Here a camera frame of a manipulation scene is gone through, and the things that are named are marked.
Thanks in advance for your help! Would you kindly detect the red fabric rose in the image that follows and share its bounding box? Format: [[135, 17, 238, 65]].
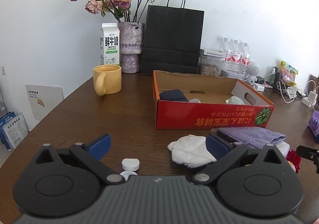
[[286, 149, 301, 173]]

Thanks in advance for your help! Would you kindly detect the white diaper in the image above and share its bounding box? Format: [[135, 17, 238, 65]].
[[167, 134, 217, 168]]

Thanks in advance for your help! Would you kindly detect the small white cap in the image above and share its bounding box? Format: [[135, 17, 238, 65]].
[[122, 158, 140, 172]]

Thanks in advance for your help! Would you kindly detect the medium white bottle cap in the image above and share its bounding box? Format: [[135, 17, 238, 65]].
[[120, 171, 138, 181]]

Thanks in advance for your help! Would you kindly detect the white tissue wad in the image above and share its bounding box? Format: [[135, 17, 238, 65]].
[[225, 96, 245, 105]]

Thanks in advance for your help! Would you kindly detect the navy zip pouch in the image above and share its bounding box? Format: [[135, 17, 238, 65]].
[[159, 89, 188, 102]]

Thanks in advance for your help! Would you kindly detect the large white bottle cap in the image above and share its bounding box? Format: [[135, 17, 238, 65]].
[[189, 98, 201, 103]]

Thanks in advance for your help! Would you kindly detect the clear cotton swab box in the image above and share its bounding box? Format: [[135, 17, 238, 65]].
[[274, 140, 290, 158]]

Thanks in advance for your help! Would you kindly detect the purple tissue pack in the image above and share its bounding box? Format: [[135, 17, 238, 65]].
[[308, 111, 319, 143]]

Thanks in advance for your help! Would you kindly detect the purple cloth pouch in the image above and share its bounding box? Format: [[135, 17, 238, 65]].
[[217, 127, 287, 149]]

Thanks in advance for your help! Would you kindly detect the red cardboard box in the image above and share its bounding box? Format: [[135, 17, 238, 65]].
[[153, 71, 275, 130]]

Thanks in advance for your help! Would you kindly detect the white paper sign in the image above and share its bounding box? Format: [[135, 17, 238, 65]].
[[25, 85, 64, 121]]

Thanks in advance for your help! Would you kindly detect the yellow ceramic mug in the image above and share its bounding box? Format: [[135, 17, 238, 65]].
[[93, 65, 122, 97]]

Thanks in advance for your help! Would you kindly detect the water bottle left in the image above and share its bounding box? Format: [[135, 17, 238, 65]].
[[222, 37, 231, 70]]

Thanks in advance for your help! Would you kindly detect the water bottle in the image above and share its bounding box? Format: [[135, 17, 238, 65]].
[[222, 37, 231, 70], [239, 43, 251, 75], [230, 39, 241, 72]]

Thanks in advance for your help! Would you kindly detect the snack bag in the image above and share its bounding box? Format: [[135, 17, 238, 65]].
[[280, 61, 298, 86]]

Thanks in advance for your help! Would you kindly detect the white robot speaker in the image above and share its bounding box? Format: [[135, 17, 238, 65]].
[[245, 62, 260, 83]]

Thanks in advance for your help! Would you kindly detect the clear jar of seeds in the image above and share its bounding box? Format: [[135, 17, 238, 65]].
[[200, 55, 223, 77]]

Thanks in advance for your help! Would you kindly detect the water bottle middle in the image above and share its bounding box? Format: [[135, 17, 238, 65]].
[[230, 39, 241, 72]]

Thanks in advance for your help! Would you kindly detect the water bottle right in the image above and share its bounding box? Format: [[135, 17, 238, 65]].
[[239, 43, 251, 75]]

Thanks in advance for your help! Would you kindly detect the white flat box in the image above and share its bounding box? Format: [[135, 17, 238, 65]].
[[201, 49, 225, 58]]

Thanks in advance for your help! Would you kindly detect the milk carton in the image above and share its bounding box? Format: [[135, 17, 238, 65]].
[[99, 23, 120, 65]]

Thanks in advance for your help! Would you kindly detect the purple ceramic vase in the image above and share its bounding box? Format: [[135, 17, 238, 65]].
[[118, 22, 144, 73]]

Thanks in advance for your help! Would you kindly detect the black paper bag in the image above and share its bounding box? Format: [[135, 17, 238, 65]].
[[141, 0, 204, 76]]

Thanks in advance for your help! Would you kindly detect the white charger with cable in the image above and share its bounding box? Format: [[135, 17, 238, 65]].
[[302, 80, 318, 110]]

